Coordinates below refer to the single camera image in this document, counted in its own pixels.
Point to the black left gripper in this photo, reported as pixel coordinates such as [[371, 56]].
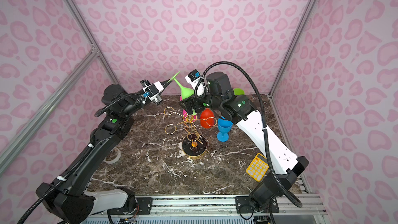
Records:
[[144, 84]]

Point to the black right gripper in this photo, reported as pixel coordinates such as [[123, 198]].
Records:
[[196, 99]]

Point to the red wine glass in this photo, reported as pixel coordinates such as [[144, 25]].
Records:
[[207, 119]]

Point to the lime green wine glass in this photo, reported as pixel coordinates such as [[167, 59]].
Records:
[[238, 91], [183, 88]]

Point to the magenta wine glass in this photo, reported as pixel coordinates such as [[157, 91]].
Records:
[[188, 106]]

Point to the blue wine glass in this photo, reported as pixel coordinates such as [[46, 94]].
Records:
[[224, 127]]

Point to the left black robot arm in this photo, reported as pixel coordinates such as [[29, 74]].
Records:
[[67, 196]]

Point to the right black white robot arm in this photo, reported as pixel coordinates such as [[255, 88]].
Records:
[[214, 92]]

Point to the clear tape roll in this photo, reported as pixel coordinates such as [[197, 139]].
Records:
[[114, 156]]

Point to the yellow calculator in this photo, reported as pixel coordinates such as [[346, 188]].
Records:
[[258, 167]]

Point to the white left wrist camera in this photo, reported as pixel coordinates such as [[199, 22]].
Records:
[[146, 83]]

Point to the gold wire wine glass rack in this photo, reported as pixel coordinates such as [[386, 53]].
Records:
[[194, 144]]

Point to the aluminium enclosure frame strut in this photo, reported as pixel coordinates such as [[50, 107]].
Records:
[[20, 140]]

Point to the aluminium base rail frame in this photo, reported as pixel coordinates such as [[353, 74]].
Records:
[[219, 209]]

